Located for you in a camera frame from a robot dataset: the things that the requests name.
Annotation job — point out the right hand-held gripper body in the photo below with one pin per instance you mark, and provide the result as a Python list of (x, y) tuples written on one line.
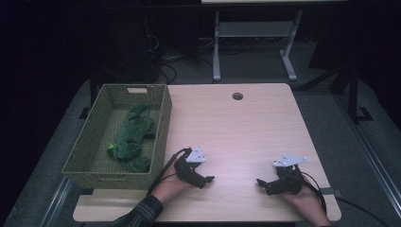
[(288, 181)]

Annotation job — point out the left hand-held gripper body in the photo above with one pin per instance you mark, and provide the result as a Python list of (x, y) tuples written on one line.
[(186, 170)]

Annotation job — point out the green woven basket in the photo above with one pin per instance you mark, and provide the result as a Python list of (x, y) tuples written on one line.
[(121, 145)]

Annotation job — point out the person's right hand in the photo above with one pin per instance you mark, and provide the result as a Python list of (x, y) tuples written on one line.
[(302, 197)]

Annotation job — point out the person's left hand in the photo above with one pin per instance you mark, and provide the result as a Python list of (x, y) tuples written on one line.
[(171, 187)]

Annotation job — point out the grey tape strip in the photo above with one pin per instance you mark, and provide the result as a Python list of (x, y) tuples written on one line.
[(329, 191)]

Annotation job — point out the black metal stand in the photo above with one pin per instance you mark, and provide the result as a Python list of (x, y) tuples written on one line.
[(353, 94)]

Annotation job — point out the dark computer tower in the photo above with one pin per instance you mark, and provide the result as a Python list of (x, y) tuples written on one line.
[(126, 47)]

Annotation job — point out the grey metal stand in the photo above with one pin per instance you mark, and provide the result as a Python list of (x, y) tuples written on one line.
[(253, 30)]

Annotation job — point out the metal floor rail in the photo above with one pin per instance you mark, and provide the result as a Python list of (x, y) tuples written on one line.
[(55, 203), (373, 154)]

